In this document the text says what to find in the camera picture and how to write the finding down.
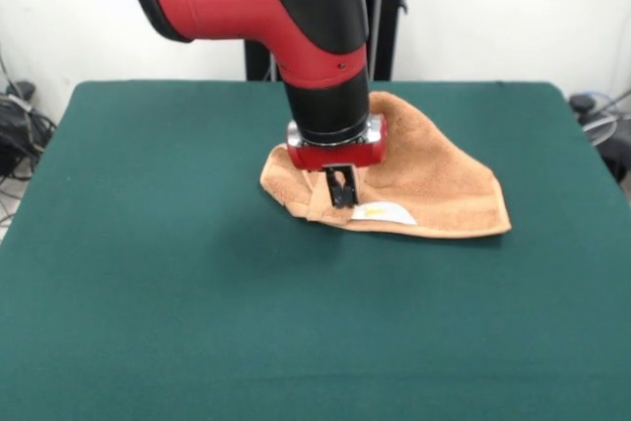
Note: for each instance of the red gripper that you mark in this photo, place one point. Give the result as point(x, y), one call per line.
point(340, 155)

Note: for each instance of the orange terry towel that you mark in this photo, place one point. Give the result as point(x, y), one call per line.
point(434, 184)

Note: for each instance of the dark green table cloth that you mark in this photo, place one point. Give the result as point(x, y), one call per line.
point(197, 317)

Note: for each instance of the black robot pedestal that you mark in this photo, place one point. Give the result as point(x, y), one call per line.
point(384, 17)

